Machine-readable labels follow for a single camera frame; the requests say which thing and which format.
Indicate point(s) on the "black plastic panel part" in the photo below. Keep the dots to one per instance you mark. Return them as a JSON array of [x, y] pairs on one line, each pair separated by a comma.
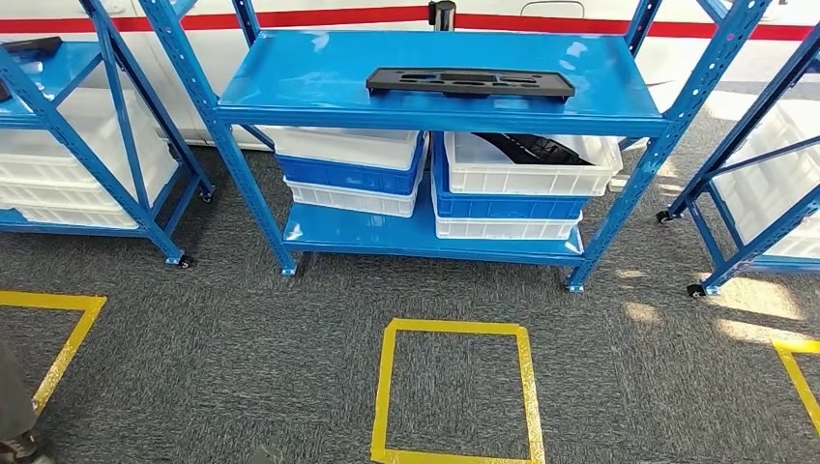
[[397, 82], [532, 148], [32, 45]]

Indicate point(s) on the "blue steel shelf rack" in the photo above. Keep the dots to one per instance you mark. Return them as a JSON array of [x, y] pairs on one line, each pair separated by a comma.
[[756, 243], [384, 70], [58, 70]]

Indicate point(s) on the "silver floor socket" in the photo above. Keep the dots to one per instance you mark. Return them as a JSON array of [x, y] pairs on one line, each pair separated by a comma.
[[618, 184]]

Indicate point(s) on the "black robot left foot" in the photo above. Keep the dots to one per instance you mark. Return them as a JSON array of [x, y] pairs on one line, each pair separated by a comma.
[[264, 456]]

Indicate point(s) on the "person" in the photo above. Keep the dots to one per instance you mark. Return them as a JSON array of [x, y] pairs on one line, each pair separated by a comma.
[[16, 410]]

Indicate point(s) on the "black cylindrical post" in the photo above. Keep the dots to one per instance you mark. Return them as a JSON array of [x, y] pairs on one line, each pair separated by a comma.
[[442, 14]]

